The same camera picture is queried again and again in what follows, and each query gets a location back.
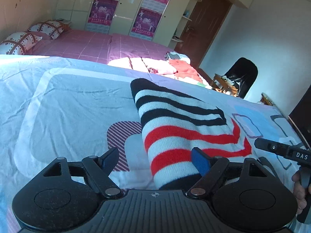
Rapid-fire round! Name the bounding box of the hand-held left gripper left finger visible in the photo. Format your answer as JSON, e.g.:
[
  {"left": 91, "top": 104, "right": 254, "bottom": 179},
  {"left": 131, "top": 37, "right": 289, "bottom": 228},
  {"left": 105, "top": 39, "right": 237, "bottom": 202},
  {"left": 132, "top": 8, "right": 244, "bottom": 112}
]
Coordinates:
[{"left": 43, "top": 147, "right": 123, "bottom": 199}]

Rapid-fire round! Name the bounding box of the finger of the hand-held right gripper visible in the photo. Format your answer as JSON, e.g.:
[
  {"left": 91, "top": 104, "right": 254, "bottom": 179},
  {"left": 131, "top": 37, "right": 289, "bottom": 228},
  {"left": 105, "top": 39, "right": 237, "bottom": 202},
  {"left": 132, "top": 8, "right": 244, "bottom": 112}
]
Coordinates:
[{"left": 255, "top": 138, "right": 291, "bottom": 156}]

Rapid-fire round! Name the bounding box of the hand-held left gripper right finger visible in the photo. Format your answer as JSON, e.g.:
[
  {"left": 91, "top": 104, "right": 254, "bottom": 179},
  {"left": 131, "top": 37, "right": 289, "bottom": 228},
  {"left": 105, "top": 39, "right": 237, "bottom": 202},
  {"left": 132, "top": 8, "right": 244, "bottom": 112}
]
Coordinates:
[{"left": 187, "top": 147, "right": 271, "bottom": 199}]

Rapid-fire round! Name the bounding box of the black red white striped sweater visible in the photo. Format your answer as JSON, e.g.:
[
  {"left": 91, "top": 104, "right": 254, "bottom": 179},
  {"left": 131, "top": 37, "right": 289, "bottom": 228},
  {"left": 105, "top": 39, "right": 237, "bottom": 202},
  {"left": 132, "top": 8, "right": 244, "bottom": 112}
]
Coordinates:
[{"left": 130, "top": 78, "right": 253, "bottom": 190}]

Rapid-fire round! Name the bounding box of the person's right hand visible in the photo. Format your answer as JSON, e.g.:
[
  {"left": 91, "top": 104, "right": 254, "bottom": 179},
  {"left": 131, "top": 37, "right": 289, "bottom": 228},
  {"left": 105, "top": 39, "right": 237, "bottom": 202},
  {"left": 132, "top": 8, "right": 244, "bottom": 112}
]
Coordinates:
[{"left": 292, "top": 171, "right": 308, "bottom": 215}]

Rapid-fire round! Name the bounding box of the light blue geometric print blanket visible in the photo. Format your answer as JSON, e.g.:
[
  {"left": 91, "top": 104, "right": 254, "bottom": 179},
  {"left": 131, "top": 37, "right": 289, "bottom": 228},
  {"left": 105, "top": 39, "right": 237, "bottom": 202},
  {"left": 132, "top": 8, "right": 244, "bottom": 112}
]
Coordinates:
[{"left": 0, "top": 53, "right": 311, "bottom": 233}]

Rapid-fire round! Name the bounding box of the black chair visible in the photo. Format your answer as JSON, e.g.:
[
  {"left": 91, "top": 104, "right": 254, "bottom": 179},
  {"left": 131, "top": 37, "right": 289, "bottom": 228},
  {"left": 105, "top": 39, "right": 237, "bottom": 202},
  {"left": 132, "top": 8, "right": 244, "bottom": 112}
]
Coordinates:
[{"left": 222, "top": 57, "right": 258, "bottom": 100}]

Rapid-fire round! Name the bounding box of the small wooden table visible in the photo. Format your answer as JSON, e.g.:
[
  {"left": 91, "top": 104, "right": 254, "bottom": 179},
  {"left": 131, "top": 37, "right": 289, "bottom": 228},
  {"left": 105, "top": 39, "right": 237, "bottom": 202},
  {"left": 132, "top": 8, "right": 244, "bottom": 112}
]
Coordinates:
[{"left": 211, "top": 74, "right": 240, "bottom": 96}]

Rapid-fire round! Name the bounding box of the orange garment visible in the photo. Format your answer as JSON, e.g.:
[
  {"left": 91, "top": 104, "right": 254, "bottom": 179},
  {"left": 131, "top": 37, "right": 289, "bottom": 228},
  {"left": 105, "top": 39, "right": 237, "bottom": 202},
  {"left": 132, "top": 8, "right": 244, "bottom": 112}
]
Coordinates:
[{"left": 169, "top": 59, "right": 204, "bottom": 84}]

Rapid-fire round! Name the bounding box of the pink garment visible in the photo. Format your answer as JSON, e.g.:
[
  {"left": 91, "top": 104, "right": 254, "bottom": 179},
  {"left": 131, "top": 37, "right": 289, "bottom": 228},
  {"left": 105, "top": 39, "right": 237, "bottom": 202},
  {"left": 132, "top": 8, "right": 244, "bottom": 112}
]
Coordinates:
[{"left": 107, "top": 57, "right": 178, "bottom": 76}]

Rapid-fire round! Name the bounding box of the black white striped garment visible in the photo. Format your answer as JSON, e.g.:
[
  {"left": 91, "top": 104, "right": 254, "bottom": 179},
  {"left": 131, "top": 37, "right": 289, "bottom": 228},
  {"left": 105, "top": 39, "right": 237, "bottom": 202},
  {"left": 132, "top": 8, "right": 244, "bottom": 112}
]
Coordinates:
[{"left": 163, "top": 51, "right": 191, "bottom": 63}]

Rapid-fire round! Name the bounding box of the brown wooden door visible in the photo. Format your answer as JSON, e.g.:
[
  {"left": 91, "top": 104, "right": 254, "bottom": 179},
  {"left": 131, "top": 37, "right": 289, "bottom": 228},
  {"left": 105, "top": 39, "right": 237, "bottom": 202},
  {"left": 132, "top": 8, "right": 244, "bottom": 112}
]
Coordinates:
[{"left": 174, "top": 0, "right": 232, "bottom": 70}]

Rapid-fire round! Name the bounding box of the cream corner shelf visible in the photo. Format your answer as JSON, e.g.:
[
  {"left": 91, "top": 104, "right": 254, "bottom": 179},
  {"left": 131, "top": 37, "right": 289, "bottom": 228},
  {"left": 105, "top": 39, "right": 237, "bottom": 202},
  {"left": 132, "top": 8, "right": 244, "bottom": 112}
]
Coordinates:
[{"left": 171, "top": 0, "right": 202, "bottom": 43}]

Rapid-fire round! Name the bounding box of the white red patterned pillow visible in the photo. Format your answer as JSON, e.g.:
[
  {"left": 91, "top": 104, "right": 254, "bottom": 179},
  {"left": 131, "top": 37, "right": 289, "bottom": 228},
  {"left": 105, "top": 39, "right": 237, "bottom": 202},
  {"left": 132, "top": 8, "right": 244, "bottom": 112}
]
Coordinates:
[
  {"left": 0, "top": 32, "right": 42, "bottom": 55},
  {"left": 27, "top": 21, "right": 65, "bottom": 40}
]

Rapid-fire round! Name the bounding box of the cream wardrobe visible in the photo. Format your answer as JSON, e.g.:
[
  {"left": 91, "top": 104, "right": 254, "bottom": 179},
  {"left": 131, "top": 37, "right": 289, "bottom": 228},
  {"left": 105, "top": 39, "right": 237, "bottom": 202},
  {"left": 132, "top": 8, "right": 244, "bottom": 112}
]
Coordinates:
[{"left": 56, "top": 0, "right": 202, "bottom": 48}]

